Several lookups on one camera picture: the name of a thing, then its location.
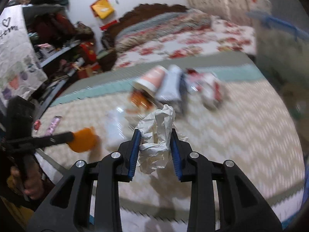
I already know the orange snack packet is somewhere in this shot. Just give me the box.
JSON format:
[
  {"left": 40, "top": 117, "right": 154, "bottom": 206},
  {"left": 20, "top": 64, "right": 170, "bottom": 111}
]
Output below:
[{"left": 126, "top": 89, "right": 155, "bottom": 114}]

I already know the floral bed quilt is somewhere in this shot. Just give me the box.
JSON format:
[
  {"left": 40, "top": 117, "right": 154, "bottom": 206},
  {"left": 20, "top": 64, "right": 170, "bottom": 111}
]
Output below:
[{"left": 112, "top": 9, "right": 256, "bottom": 70}]

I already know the beige round trash bin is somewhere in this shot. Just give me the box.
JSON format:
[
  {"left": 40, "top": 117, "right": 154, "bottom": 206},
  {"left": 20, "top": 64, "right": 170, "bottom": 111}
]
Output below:
[{"left": 279, "top": 83, "right": 308, "bottom": 127}]

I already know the clear plastic bottle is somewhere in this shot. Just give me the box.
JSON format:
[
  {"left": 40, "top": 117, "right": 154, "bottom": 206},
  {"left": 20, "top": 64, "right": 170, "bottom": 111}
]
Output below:
[{"left": 104, "top": 106, "right": 134, "bottom": 151}]

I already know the white star mug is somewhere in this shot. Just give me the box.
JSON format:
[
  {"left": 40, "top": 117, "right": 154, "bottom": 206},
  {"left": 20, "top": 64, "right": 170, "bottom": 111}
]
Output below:
[{"left": 249, "top": 0, "right": 272, "bottom": 14}]

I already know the pink paper cup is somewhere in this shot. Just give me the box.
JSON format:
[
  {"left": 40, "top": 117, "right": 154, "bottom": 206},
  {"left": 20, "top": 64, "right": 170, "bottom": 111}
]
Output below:
[{"left": 132, "top": 66, "right": 167, "bottom": 96}]

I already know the white printed tote bag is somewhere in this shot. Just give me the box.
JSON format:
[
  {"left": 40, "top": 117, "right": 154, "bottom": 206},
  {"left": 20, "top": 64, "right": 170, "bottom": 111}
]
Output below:
[{"left": 0, "top": 5, "right": 47, "bottom": 105}]

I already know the red white snack wrapper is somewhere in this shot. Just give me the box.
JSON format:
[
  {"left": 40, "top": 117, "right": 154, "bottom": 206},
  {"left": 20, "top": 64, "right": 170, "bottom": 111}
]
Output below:
[{"left": 185, "top": 69, "right": 228, "bottom": 110}]

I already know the yellow wall ornament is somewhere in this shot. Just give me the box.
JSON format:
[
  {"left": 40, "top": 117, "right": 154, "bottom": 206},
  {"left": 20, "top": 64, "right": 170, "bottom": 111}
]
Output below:
[{"left": 90, "top": 0, "right": 115, "bottom": 19}]

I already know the lower clear storage box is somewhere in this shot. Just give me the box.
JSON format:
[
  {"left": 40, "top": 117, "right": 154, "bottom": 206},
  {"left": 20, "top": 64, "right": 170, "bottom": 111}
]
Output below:
[{"left": 247, "top": 10, "right": 308, "bottom": 90}]

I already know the dark wooden headboard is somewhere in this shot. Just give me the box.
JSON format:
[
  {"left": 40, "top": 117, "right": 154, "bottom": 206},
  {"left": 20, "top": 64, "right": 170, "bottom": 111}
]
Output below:
[{"left": 102, "top": 3, "right": 189, "bottom": 71}]

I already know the cluttered dark shelf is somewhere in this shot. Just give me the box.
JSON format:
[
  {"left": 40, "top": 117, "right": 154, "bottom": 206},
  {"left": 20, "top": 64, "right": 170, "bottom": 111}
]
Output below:
[{"left": 22, "top": 0, "right": 94, "bottom": 117}]

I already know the person's left hand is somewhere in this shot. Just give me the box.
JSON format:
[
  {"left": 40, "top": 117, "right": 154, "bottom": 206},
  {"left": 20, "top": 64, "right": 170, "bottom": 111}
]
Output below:
[{"left": 7, "top": 161, "right": 45, "bottom": 200}]

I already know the pink candy wrapper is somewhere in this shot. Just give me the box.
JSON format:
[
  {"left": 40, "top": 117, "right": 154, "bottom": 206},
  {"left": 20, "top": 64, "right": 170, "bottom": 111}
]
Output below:
[{"left": 45, "top": 116, "right": 62, "bottom": 136}]

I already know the white paper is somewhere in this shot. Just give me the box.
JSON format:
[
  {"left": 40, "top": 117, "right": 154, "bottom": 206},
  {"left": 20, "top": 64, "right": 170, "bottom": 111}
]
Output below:
[{"left": 136, "top": 104, "right": 188, "bottom": 175}]

